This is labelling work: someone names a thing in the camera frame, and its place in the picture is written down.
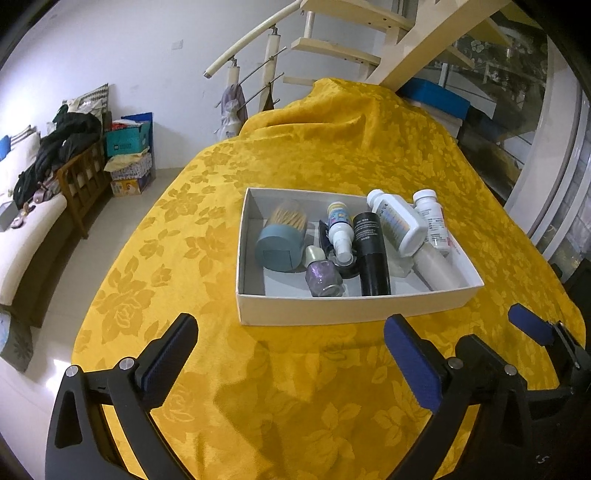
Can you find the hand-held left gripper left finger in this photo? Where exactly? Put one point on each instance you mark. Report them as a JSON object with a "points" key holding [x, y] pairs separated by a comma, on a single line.
{"points": [[166, 364]]}

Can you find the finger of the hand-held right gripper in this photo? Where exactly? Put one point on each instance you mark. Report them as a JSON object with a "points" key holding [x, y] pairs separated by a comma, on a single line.
{"points": [[531, 325]]}

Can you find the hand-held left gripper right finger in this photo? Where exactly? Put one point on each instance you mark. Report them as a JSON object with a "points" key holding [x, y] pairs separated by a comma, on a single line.
{"points": [[415, 364]]}

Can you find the frosted white pump bottle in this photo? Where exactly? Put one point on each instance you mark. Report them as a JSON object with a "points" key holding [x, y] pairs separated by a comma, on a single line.
{"points": [[438, 270]]}

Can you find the black cylinder bottle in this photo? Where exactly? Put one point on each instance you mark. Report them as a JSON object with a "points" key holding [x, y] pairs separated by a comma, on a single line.
{"points": [[371, 258]]}

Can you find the purple glitter nail polish bottle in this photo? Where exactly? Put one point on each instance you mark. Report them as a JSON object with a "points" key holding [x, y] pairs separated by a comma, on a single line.
{"points": [[323, 277]]}

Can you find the white pill bottle red label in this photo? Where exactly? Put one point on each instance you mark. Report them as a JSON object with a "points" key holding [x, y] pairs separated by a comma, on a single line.
{"points": [[434, 217]]}

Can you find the dark blue round case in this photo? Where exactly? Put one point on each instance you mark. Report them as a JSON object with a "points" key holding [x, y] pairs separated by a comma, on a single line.
{"points": [[325, 240]]}

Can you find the small blue label spray bottle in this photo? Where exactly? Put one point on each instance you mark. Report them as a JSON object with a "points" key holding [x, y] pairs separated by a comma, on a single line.
{"points": [[339, 226]]}

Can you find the clear toothpick jar blue lid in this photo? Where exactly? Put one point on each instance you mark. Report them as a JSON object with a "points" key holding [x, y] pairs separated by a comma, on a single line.
{"points": [[277, 244]]}

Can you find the patterned floor cushion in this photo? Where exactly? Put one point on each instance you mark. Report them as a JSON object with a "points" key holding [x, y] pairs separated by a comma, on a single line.
{"points": [[14, 341]]}

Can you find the white sofa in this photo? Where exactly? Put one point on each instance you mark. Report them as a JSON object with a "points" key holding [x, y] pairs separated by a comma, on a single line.
{"points": [[27, 249]]}

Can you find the yellow print cardboard box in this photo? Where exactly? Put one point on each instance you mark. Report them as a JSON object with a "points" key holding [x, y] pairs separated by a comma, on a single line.
{"points": [[131, 187]]}

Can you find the white patterned cardboard box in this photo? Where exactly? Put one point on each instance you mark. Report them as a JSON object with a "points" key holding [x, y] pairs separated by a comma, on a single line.
{"points": [[134, 167]]}

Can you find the white storage box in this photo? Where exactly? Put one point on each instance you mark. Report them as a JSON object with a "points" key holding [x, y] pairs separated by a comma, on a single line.
{"points": [[450, 123]]}

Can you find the grey box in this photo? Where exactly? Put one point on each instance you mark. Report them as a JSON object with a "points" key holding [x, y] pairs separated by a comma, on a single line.
{"points": [[5, 216]]}

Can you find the teal cardboard box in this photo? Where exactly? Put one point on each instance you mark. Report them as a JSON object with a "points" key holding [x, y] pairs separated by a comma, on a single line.
{"points": [[127, 141]]}

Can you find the yellow floral tablecloth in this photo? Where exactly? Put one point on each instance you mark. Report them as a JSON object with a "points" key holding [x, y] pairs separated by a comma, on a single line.
{"points": [[323, 138]]}

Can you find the pile of black clothes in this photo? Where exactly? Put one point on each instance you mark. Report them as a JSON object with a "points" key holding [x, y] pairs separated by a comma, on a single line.
{"points": [[60, 143]]}

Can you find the blue storage box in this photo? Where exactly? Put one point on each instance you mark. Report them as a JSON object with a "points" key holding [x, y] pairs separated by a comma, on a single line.
{"points": [[436, 97]]}

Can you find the grey hanging cloth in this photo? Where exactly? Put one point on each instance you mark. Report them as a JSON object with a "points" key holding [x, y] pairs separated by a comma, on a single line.
{"points": [[231, 108]]}

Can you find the checked cushion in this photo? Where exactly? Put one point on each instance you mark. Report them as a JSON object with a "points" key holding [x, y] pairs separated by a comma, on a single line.
{"points": [[90, 99]]}

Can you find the cream wooden staircase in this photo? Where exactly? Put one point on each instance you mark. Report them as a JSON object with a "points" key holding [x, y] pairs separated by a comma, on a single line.
{"points": [[397, 46]]}

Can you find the cream stair handrail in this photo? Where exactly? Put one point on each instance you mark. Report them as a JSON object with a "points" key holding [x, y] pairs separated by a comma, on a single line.
{"points": [[244, 46]]}

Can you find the wooden sofa frame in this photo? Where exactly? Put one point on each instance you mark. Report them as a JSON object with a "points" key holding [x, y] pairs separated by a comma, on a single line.
{"points": [[83, 184]]}

